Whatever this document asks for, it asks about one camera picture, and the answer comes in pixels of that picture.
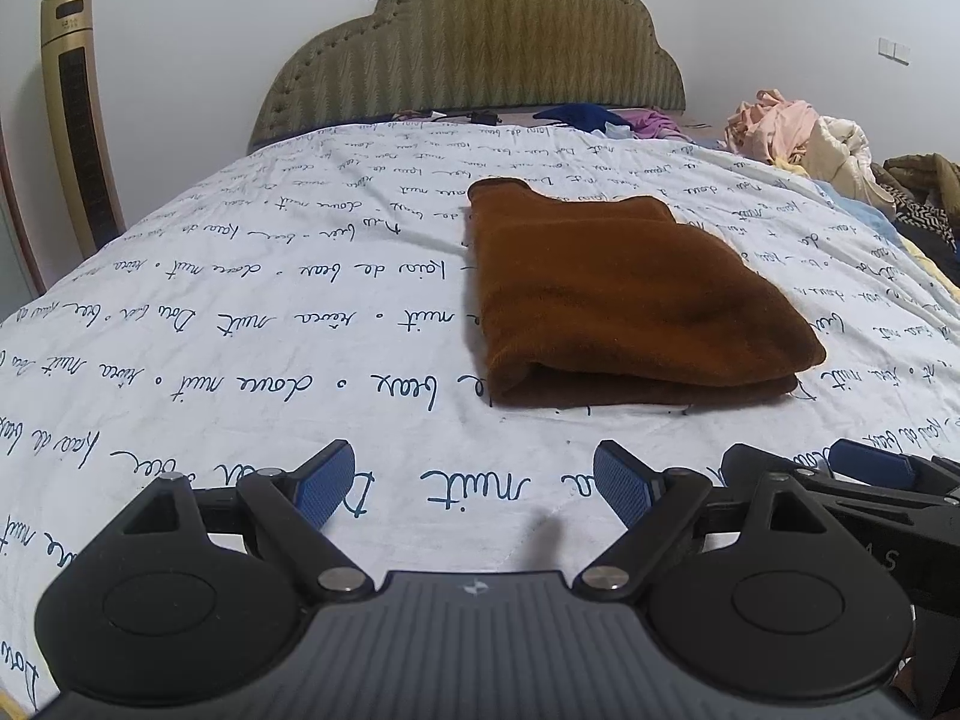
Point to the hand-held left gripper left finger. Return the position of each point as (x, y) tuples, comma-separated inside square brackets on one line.
[(326, 484)]

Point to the purple cloth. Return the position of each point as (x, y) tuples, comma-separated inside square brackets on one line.
[(656, 124)]

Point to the white script-printed blanket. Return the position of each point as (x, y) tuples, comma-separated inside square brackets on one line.
[(225, 300)]

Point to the dark blue cloth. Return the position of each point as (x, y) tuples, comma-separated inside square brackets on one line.
[(577, 116)]

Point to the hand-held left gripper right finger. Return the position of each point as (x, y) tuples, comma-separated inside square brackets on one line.
[(622, 484)]

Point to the light blue cloth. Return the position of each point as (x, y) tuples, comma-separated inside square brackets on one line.
[(851, 206)]

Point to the gold tower fan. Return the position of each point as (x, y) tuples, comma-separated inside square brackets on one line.
[(75, 127)]

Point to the olive padded headboard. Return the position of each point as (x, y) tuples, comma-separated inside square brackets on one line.
[(465, 37)]

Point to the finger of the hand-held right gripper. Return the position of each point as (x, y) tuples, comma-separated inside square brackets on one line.
[(772, 465), (874, 463)]

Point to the black cloth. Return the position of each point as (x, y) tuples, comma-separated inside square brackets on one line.
[(949, 255)]

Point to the cream garment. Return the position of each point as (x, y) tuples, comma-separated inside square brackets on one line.
[(847, 157)]

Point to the black-white zigzag cloth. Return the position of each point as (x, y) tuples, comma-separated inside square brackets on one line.
[(930, 217)]

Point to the brown knit sweater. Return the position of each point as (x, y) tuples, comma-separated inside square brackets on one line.
[(622, 292)]

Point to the pink garment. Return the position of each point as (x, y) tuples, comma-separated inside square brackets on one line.
[(769, 127)]

